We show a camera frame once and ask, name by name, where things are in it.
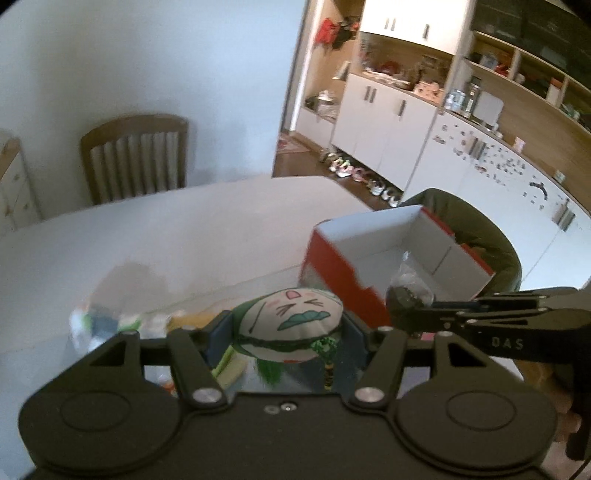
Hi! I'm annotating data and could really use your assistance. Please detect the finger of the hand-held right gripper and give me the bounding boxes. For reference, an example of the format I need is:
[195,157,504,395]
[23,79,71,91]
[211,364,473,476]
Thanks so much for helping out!
[431,286,581,313]
[388,286,491,334]

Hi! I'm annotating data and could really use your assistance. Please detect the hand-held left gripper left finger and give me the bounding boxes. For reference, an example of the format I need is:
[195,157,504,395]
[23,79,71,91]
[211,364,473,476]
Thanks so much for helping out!
[90,313,232,410]

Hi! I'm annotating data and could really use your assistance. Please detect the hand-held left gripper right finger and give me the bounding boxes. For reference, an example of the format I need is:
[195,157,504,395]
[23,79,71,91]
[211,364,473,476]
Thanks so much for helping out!
[343,313,491,410]

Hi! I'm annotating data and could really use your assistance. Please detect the light green bag roll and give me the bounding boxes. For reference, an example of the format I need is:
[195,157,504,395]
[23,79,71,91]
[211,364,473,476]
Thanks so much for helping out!
[210,346,248,387]

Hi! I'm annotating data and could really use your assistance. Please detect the red cardboard box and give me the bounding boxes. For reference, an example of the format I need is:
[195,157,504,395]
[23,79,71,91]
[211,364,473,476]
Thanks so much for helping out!
[299,205,498,329]

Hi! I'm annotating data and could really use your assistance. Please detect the cat face plush toy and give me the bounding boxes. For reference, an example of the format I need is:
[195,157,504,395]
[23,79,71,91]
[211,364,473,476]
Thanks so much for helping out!
[230,286,345,393]

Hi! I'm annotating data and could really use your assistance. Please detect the white green tissue pack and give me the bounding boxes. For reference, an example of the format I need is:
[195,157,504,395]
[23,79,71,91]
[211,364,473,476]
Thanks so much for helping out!
[69,298,186,344]

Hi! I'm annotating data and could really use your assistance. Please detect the dark green upholstered chair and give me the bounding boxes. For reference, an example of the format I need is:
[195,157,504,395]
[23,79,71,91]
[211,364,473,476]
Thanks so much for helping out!
[400,188,523,296]

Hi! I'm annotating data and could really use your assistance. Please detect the long white sticker cabinet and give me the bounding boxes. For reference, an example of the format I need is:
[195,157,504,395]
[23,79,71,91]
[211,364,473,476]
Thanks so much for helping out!
[401,109,591,296]

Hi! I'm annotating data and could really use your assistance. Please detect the row of shoes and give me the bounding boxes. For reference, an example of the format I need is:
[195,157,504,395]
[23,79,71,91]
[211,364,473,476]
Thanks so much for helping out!
[318,148,403,208]

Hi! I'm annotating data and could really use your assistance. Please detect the white countertop appliance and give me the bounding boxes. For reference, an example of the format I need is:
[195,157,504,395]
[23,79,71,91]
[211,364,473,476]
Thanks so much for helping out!
[475,90,505,124]

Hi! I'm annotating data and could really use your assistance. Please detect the wooden slat chair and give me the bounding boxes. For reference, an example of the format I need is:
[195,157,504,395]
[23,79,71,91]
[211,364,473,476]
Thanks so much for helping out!
[80,114,190,206]

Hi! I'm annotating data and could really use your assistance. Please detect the pink floor rug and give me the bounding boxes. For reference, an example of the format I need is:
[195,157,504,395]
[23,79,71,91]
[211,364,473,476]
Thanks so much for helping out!
[276,133,311,156]

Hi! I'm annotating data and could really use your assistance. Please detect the tall white wooden cupboard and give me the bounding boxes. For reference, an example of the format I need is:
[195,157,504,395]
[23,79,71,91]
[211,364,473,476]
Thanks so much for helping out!
[331,0,476,197]

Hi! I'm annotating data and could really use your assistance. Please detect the silver kitchen appliance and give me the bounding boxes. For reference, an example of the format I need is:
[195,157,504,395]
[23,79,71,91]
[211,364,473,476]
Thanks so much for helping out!
[461,76,484,117]

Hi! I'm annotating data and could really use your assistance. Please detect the white drawer cabinet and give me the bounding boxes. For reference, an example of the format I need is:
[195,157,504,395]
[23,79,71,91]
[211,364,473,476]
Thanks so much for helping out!
[0,135,41,237]

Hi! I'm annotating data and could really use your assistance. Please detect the red hanging clothes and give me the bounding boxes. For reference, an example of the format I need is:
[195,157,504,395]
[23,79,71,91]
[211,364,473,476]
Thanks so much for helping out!
[315,16,362,51]

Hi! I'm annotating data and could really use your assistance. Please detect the wooden open wall shelves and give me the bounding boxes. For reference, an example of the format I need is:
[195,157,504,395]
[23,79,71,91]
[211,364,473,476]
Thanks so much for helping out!
[462,25,591,183]

